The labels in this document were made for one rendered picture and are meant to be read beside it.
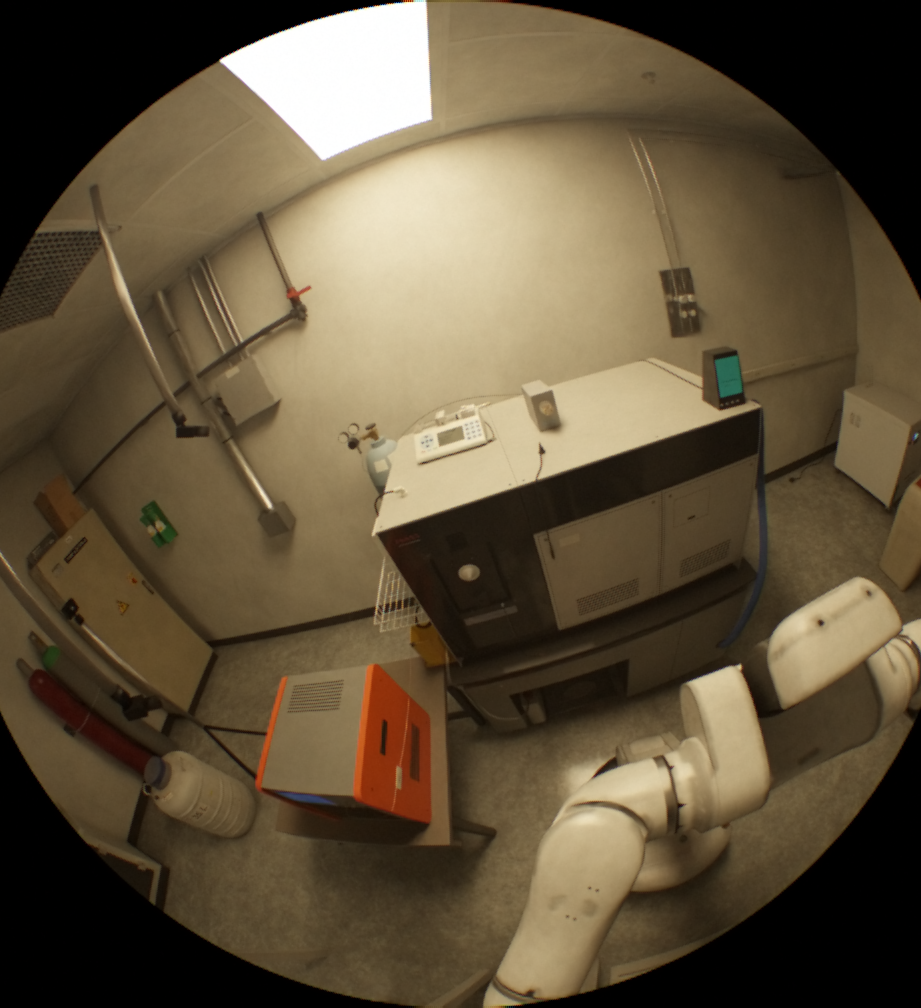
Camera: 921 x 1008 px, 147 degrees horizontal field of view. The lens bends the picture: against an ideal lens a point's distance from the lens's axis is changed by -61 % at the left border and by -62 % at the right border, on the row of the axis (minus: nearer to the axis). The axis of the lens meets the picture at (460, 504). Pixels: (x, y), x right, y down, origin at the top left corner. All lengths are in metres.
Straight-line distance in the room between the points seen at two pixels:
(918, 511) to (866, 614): 2.43
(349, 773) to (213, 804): 1.68
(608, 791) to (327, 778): 0.79
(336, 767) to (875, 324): 4.45
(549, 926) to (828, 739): 0.34
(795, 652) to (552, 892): 0.25
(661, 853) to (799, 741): 1.18
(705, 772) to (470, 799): 1.76
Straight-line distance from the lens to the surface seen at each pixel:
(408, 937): 2.17
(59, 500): 3.58
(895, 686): 0.46
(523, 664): 1.38
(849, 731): 0.49
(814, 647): 0.30
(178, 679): 3.78
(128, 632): 3.56
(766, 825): 2.06
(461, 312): 1.91
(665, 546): 1.24
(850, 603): 0.33
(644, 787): 0.34
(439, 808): 1.31
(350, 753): 1.00
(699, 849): 1.59
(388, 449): 1.75
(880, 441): 3.47
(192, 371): 2.35
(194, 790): 2.47
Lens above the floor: 1.91
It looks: 31 degrees down
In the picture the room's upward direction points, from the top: 23 degrees counter-clockwise
